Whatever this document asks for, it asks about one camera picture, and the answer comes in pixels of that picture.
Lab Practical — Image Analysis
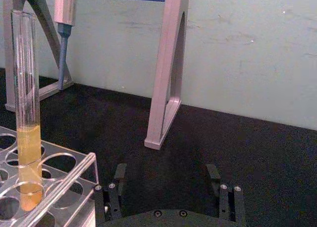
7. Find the black table cloth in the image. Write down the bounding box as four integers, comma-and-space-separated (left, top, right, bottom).
0, 67, 317, 227

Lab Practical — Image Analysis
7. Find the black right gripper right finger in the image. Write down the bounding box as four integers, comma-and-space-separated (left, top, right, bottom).
206, 164, 245, 223

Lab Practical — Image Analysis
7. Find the glass test tube yellow liquid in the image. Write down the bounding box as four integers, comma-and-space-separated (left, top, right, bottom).
11, 10, 46, 212

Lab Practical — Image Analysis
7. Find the clear acrylic test tube rack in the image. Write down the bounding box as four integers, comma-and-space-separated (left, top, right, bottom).
0, 126, 100, 227

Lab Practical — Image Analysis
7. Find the silver metal stand blue bar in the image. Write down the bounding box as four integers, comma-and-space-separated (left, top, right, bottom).
1, 0, 190, 151

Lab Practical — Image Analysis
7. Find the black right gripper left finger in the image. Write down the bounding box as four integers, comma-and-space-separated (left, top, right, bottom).
94, 163, 128, 222

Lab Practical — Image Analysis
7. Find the silver dispenser with grey tip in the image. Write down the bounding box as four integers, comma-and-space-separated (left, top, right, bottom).
53, 0, 78, 91

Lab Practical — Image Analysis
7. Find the plain pale wall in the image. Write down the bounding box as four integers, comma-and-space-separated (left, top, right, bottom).
0, 0, 317, 134

